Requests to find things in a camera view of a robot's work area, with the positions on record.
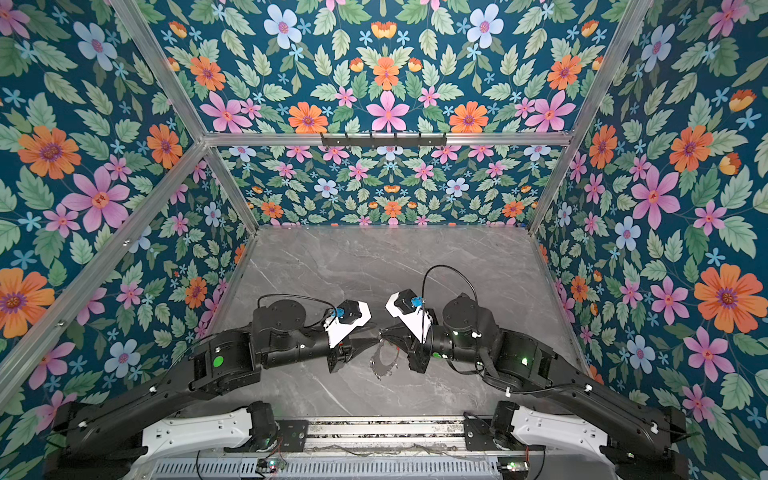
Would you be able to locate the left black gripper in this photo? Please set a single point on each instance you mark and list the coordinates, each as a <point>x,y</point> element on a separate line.
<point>352,346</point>

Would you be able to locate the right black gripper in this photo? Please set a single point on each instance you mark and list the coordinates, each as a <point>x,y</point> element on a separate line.
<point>415,352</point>

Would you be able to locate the large keyring with red grip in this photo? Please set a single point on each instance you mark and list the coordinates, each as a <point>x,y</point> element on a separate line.
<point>383,362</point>

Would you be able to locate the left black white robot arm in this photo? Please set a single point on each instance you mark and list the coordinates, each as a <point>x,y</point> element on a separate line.
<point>117,437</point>

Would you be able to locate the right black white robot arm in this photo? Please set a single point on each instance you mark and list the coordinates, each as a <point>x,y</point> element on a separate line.
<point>549,402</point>

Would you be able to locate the left small circuit board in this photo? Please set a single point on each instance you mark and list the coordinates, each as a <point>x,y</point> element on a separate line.
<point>266,467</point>

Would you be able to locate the small circuit board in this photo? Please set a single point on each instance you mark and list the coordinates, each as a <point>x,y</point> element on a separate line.
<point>266,467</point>
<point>513,469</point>

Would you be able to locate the right small circuit board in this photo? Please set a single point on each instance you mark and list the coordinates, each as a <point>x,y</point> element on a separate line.
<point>513,469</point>

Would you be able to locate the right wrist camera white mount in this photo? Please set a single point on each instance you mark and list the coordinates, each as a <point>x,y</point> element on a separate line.
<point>409,308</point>

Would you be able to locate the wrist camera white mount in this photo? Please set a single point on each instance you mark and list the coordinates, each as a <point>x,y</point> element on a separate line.
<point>345,319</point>
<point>409,308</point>

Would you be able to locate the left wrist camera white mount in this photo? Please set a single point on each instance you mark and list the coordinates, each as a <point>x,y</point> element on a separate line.
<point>345,319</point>

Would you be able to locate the aluminium front rail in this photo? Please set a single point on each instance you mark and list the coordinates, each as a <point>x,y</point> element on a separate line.
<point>437,435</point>

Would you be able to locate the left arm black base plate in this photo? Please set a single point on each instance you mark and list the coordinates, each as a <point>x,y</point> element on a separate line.
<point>284,435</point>

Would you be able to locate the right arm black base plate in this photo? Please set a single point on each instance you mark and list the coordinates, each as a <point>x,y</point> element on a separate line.
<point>480,435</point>

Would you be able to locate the white slotted cable duct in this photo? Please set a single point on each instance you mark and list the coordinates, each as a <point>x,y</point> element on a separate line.
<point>330,468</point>

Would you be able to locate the black hook rail on frame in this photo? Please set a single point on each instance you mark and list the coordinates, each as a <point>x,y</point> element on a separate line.
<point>371,140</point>

